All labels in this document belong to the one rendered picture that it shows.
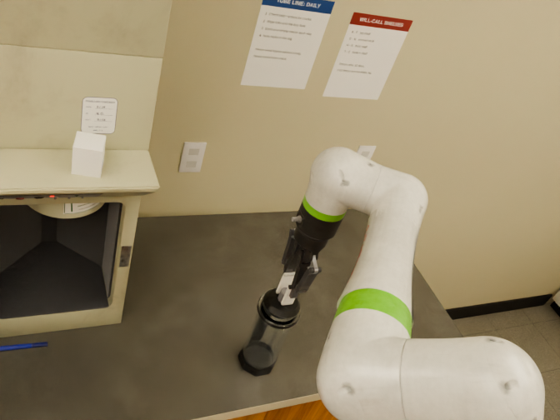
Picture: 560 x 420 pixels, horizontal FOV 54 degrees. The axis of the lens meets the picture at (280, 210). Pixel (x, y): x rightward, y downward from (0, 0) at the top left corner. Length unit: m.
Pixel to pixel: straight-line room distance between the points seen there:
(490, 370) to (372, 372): 0.14
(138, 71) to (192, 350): 0.78
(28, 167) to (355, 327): 0.63
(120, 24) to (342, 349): 0.62
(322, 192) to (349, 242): 0.93
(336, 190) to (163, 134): 0.75
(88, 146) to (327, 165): 0.43
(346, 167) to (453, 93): 1.06
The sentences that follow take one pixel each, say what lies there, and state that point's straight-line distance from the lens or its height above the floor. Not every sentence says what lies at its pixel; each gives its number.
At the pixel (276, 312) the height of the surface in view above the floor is 1.19.
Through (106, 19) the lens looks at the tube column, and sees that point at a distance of 0.99.
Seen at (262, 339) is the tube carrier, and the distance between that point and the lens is 1.40.
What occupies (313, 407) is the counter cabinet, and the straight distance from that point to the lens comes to 1.70.
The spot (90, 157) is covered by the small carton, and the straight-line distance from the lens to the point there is 1.03.
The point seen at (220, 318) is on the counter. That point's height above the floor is 0.94.
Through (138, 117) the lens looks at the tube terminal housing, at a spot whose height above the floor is 1.58.
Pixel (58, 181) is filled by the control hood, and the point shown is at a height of 1.51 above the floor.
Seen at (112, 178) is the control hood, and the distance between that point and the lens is 1.05.
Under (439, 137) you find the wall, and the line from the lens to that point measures 2.16.
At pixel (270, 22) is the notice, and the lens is 1.57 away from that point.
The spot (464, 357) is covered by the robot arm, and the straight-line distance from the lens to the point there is 0.72.
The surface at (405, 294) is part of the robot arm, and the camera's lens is 0.86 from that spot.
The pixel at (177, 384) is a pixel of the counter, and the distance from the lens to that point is 1.46.
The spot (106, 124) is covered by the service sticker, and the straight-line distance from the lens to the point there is 1.09.
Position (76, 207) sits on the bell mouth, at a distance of 1.24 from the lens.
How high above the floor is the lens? 2.18
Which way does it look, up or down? 38 degrees down
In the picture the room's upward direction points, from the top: 21 degrees clockwise
